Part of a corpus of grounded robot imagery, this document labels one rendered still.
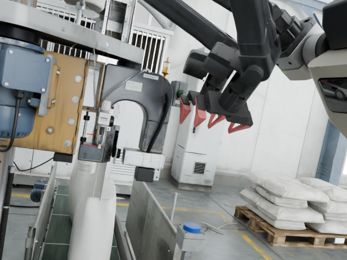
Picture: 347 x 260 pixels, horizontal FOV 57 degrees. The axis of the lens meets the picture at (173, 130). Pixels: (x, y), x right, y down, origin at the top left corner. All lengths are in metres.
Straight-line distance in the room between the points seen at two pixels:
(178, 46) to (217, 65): 3.63
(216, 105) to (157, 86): 0.40
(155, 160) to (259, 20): 0.69
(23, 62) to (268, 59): 0.54
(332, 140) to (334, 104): 6.06
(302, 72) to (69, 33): 0.63
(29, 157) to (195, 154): 2.33
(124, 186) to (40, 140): 3.00
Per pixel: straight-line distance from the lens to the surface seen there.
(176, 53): 4.30
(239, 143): 5.85
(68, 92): 1.09
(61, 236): 2.06
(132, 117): 3.87
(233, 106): 0.74
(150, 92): 1.11
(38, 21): 0.91
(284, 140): 6.32
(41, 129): 1.10
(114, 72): 1.09
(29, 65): 0.84
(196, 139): 4.86
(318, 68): 0.76
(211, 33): 0.87
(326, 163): 6.88
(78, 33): 0.98
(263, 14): 0.59
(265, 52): 0.62
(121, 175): 3.98
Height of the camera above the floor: 1.25
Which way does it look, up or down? 5 degrees down
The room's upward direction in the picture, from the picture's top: 11 degrees clockwise
